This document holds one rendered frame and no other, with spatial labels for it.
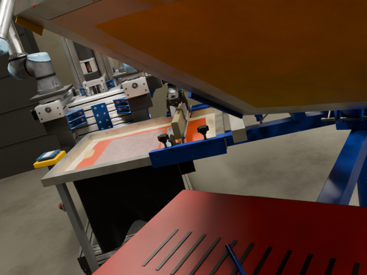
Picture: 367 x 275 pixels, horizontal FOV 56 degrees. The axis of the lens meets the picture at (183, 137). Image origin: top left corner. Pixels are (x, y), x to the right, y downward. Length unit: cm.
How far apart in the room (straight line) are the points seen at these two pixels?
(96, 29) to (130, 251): 38
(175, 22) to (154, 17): 3
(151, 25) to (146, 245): 37
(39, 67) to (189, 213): 164
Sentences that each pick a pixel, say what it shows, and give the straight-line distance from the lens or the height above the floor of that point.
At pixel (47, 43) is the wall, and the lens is 508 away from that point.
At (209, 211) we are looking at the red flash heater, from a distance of 68.
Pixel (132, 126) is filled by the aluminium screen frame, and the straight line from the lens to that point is 194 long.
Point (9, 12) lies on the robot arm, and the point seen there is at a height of 172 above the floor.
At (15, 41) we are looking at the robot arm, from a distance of 228.
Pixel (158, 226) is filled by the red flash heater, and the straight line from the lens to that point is 68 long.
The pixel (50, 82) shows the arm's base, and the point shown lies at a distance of 217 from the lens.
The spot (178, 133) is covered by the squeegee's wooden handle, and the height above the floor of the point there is 103.
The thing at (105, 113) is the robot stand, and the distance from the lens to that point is 213.
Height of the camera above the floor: 145
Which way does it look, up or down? 18 degrees down
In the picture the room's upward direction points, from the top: 15 degrees counter-clockwise
